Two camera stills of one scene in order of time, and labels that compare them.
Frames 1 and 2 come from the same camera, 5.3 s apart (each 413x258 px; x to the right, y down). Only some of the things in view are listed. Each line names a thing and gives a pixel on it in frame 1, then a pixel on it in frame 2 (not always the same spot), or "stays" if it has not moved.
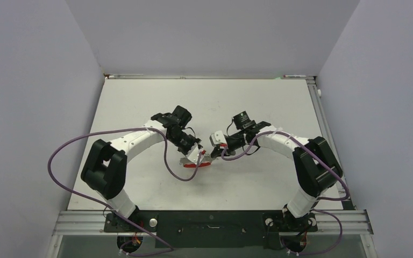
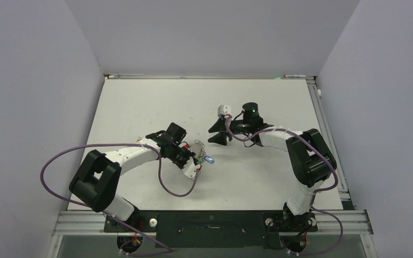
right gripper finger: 216,152 → 220,138
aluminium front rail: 328,222 stays
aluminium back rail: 154,77 stays
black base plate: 252,229 stays
